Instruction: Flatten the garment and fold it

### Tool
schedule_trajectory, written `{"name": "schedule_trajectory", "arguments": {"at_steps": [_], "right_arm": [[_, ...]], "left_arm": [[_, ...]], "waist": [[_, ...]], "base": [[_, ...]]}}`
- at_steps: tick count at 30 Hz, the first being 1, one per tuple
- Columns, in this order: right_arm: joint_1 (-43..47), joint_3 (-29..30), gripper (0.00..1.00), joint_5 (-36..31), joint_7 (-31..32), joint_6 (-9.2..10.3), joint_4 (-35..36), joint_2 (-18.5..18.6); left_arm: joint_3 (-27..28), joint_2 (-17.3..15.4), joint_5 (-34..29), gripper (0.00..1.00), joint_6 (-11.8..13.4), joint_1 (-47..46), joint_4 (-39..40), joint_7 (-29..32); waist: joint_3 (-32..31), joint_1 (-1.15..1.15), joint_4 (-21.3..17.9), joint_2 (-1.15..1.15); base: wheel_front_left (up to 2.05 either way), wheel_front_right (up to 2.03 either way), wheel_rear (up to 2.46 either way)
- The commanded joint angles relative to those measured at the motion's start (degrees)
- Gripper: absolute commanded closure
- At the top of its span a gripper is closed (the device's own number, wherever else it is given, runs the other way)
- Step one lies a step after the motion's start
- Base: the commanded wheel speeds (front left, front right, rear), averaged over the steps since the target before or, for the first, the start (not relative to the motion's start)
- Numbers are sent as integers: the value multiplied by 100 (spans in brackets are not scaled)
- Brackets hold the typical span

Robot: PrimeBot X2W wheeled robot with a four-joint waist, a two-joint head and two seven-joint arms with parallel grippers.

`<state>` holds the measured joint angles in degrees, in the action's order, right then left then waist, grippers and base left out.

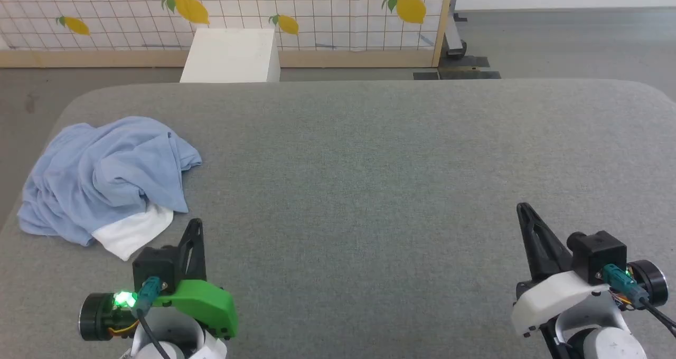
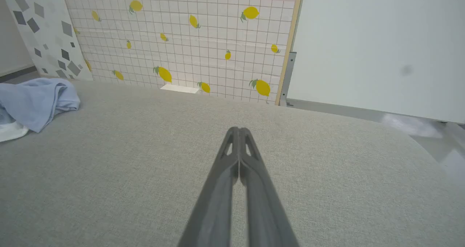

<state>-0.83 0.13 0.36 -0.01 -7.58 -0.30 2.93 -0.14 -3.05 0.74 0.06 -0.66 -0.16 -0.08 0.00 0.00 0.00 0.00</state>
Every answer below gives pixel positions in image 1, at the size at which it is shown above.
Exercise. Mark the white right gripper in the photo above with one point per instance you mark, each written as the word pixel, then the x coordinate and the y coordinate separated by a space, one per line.
pixel 549 298

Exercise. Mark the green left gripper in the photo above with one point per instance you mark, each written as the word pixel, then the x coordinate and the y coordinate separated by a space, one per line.
pixel 206 301

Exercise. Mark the light blue t-shirt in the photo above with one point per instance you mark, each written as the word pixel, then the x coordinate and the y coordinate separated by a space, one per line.
pixel 105 174

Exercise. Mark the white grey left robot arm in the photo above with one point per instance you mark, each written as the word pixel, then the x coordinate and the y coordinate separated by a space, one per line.
pixel 169 343

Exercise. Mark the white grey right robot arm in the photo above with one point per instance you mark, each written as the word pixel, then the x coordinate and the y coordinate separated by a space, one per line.
pixel 607 346

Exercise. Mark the grey fabric sofa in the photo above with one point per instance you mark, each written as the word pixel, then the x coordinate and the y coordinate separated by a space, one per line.
pixel 343 190

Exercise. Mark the white box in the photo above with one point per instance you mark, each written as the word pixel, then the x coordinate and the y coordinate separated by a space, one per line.
pixel 232 55

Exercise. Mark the large black floor mat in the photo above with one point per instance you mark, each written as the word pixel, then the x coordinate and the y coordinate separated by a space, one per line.
pixel 470 69

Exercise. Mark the lemon print partition panel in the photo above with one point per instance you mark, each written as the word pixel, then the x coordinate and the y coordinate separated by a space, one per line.
pixel 132 26

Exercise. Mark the small black floor mat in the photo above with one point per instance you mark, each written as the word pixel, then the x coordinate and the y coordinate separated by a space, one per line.
pixel 425 76

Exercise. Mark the grey stand with caster wheel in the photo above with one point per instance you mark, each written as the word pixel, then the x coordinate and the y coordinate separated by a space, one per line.
pixel 455 45

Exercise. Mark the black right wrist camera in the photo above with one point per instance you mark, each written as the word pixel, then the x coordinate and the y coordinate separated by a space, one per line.
pixel 597 253

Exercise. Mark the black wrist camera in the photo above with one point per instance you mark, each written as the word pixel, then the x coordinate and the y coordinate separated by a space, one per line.
pixel 156 264
pixel 597 253

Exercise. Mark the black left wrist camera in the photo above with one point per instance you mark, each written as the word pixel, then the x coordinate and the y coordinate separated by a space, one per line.
pixel 156 264

